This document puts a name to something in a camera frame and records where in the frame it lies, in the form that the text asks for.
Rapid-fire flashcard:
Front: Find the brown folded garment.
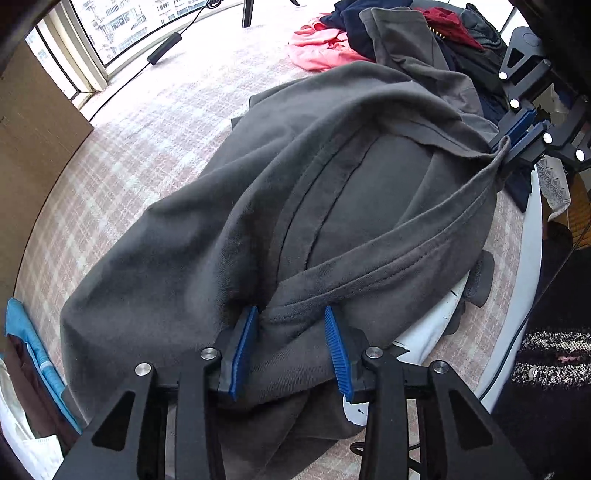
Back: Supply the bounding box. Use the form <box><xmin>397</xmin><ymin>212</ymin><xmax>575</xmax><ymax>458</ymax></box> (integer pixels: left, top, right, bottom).
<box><xmin>4</xmin><ymin>335</ymin><xmax>79</xmax><ymax>456</ymax></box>

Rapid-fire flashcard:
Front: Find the plaid pink table cloth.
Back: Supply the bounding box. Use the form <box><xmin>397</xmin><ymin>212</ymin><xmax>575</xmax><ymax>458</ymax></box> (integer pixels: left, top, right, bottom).
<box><xmin>12</xmin><ymin>27</ymin><xmax>528</xmax><ymax>480</ymax></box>

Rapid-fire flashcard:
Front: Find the red garment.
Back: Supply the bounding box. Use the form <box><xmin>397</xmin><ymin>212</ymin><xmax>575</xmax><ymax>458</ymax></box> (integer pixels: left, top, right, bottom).
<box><xmin>414</xmin><ymin>7</ymin><xmax>485</xmax><ymax>51</ymax></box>

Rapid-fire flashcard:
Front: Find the wooden board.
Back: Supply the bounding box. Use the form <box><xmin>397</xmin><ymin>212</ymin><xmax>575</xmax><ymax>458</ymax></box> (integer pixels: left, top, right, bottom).
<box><xmin>0</xmin><ymin>41</ymin><xmax>95</xmax><ymax>333</ymax></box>

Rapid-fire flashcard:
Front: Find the white folded garment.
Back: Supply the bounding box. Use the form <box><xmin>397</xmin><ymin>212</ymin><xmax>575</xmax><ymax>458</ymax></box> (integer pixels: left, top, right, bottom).
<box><xmin>1</xmin><ymin>361</ymin><xmax>63</xmax><ymax>479</ymax></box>

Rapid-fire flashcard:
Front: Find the grey garment on pile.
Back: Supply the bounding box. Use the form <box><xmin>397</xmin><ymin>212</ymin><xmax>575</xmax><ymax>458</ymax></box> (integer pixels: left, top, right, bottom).
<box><xmin>360</xmin><ymin>7</ymin><xmax>498</xmax><ymax>141</ymax></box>

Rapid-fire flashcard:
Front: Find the black leather garment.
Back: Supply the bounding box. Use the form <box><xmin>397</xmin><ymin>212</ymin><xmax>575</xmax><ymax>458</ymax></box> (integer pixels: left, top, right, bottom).
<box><xmin>457</xmin><ymin>3</ymin><xmax>507</xmax><ymax>89</ymax></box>

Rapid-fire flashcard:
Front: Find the dark grey printed t-shirt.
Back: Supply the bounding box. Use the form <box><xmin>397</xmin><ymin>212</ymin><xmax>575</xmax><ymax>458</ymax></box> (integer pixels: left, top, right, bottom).
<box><xmin>60</xmin><ymin>60</ymin><xmax>501</xmax><ymax>479</ymax></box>

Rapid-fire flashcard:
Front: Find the black tripod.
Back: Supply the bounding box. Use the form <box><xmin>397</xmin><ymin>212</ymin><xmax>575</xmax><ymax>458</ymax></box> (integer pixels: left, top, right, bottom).
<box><xmin>240</xmin><ymin>0</ymin><xmax>302</xmax><ymax>29</ymax></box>

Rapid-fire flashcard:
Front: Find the blue folded garment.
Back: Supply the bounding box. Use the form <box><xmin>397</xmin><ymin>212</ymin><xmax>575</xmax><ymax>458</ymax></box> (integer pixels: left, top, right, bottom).
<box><xmin>4</xmin><ymin>298</ymin><xmax>82</xmax><ymax>434</ymax></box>

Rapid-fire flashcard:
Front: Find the pink garment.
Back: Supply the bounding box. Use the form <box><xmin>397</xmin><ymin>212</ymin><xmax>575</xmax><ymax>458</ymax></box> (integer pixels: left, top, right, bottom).
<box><xmin>288</xmin><ymin>14</ymin><xmax>375</xmax><ymax>72</ymax></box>

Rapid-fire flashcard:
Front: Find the navy blue garment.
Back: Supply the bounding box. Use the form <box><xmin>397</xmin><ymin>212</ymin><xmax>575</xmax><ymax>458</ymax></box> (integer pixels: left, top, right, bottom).
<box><xmin>320</xmin><ymin>0</ymin><xmax>412</xmax><ymax>61</ymax></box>

